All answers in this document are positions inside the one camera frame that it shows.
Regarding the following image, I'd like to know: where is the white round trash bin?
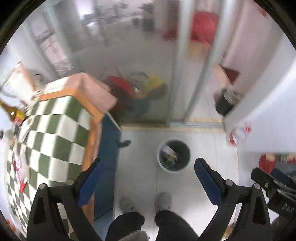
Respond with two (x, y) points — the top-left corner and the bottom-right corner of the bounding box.
(156, 138), (191, 173)

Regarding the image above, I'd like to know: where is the red patchwork fabric bag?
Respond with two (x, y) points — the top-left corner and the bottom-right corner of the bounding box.
(259, 153), (295, 177)

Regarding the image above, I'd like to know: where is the upright clear water jug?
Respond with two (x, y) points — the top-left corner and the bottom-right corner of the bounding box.
(226, 123), (252, 146)

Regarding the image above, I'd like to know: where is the green white checkered tablecloth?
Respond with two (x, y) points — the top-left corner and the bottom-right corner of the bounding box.
(5, 96), (92, 235)

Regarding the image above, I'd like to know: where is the left grey slipper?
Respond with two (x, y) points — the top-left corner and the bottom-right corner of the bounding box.
(119, 197), (137, 213)

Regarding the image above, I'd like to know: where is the grey slipper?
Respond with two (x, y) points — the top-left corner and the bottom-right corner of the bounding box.
(119, 197), (137, 213)
(156, 192), (172, 212)

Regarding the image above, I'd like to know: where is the left black trouser leg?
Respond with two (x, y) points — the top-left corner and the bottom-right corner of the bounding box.
(105, 212), (149, 240)

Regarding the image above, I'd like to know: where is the right grey slipper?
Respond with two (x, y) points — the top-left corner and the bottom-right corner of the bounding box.
(156, 192), (172, 212)

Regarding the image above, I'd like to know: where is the blue cabinet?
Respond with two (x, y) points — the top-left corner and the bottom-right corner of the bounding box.
(94, 114), (121, 219)

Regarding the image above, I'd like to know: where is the black bucket with mop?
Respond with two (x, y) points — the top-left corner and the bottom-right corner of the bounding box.
(215, 87), (243, 116)

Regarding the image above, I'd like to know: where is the brown glass bottle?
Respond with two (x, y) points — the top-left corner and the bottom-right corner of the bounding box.
(1, 100), (26, 126)

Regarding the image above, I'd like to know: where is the crumpled grey wrapper in bin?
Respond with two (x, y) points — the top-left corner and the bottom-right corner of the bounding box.
(161, 145), (175, 157)

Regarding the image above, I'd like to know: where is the pink cloth on table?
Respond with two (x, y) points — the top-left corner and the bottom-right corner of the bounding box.
(64, 72), (117, 114)

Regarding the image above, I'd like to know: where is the red basin behind glass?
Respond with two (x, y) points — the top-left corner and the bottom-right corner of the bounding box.
(104, 75), (135, 100)

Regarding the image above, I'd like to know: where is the yellow object behind glass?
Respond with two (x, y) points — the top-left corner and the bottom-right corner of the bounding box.
(146, 75), (168, 100)

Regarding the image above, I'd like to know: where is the red cloth pile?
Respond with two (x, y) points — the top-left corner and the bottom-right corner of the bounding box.
(162, 11), (219, 45)

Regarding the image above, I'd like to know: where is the sliding glass door frame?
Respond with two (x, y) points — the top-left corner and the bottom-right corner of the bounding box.
(166, 1), (234, 128)

